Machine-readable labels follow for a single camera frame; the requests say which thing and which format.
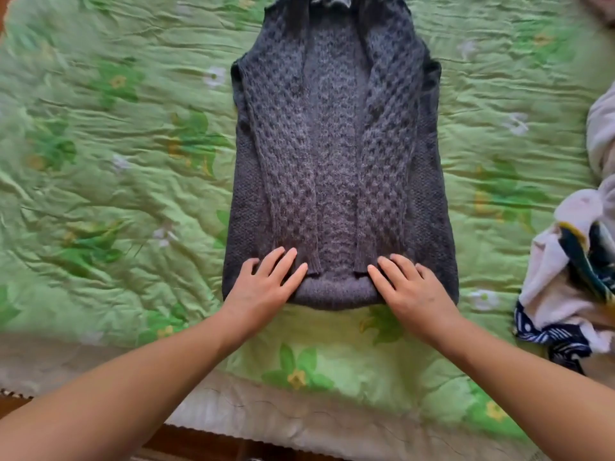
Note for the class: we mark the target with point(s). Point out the pale beige garment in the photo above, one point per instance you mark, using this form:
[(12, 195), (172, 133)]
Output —
[(603, 134)]

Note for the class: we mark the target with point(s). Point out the person's left little finger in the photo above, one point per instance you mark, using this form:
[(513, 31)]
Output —
[(249, 271)]

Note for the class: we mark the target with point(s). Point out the person's left hand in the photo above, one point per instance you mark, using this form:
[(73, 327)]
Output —
[(257, 297)]

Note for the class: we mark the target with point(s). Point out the person's right hand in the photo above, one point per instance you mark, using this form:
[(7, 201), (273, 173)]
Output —
[(415, 302)]

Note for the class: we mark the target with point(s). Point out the white crumpled garment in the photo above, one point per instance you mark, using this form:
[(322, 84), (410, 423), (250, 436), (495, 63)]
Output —
[(547, 283)]

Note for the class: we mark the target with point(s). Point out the person's right middle finger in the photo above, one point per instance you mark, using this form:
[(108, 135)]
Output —
[(393, 273)]

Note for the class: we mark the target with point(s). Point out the dark grey knitted sweater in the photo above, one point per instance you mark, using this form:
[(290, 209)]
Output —
[(336, 163)]

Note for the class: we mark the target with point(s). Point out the person's right little finger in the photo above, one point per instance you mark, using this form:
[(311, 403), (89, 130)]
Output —
[(424, 274)]

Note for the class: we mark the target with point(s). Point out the green floral quilt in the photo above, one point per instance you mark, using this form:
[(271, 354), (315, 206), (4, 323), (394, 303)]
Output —
[(120, 187)]

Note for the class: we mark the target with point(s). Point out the person's left middle finger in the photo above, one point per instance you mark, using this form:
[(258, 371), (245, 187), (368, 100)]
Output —
[(283, 266)]

